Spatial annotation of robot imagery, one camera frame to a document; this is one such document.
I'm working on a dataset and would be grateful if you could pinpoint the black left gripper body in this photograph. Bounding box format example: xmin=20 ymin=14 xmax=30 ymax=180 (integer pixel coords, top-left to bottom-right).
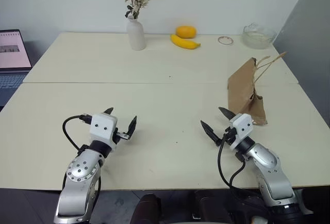
xmin=110 ymin=127 xmax=130 ymax=150

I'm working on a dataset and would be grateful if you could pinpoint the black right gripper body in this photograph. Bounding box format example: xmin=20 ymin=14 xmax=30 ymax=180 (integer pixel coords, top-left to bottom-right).
xmin=221 ymin=126 xmax=238 ymax=145

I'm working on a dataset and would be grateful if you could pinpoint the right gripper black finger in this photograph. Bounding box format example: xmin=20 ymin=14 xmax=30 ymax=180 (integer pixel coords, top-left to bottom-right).
xmin=218 ymin=106 xmax=237 ymax=122
xmin=200 ymin=120 xmax=223 ymax=147

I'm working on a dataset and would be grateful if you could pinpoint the brown paper bag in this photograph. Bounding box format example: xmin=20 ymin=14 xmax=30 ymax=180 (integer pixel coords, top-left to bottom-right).
xmin=227 ymin=51 xmax=288 ymax=126

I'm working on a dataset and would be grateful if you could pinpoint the dark rounded shape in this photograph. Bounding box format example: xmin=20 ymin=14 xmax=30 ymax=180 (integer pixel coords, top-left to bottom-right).
xmin=130 ymin=193 xmax=162 ymax=224

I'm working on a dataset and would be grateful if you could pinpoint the white ceramic vase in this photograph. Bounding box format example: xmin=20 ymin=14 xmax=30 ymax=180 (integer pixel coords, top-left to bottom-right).
xmin=126 ymin=15 xmax=146 ymax=51

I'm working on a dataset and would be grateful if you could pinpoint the clear glass bowl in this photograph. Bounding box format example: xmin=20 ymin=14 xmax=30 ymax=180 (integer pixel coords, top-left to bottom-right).
xmin=242 ymin=22 xmax=277 ymax=50

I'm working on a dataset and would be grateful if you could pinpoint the yellow banana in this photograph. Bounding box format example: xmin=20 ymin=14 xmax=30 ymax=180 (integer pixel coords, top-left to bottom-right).
xmin=170 ymin=34 xmax=202 ymax=50

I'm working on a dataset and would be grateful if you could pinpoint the orange fruit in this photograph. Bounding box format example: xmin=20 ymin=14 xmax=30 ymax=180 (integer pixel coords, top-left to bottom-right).
xmin=175 ymin=25 xmax=197 ymax=39

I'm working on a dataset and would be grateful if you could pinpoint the grey partition panel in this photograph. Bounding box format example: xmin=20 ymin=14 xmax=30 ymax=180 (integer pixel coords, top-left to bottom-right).
xmin=272 ymin=0 xmax=330 ymax=130

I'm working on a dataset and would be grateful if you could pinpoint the open laptop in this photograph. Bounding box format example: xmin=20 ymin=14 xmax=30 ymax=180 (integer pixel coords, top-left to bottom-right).
xmin=0 ymin=29 xmax=33 ymax=109

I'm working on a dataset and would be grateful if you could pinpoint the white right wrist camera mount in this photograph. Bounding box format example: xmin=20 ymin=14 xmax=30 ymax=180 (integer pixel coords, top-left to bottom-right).
xmin=229 ymin=113 xmax=253 ymax=150

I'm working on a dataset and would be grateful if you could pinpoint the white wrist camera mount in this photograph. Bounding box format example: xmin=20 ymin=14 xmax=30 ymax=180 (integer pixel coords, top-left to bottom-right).
xmin=229 ymin=113 xmax=253 ymax=150
xmin=89 ymin=113 xmax=119 ymax=149

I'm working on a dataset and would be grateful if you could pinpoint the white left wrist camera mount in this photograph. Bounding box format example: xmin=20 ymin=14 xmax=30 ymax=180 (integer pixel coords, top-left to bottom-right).
xmin=89 ymin=113 xmax=119 ymax=149

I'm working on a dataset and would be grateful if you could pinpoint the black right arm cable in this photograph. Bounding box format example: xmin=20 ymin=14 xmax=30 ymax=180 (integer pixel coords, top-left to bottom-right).
xmin=217 ymin=131 xmax=261 ymax=209

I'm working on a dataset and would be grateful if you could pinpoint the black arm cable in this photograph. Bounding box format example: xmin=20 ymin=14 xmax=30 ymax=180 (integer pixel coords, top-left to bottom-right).
xmin=62 ymin=114 xmax=93 ymax=156
xmin=217 ymin=131 xmax=261 ymax=209

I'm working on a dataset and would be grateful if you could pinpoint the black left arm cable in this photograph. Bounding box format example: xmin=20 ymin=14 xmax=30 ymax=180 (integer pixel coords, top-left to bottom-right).
xmin=62 ymin=114 xmax=93 ymax=156

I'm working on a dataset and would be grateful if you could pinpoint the small thin ring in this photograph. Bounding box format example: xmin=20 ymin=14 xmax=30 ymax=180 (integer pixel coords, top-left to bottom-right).
xmin=217 ymin=35 xmax=235 ymax=46

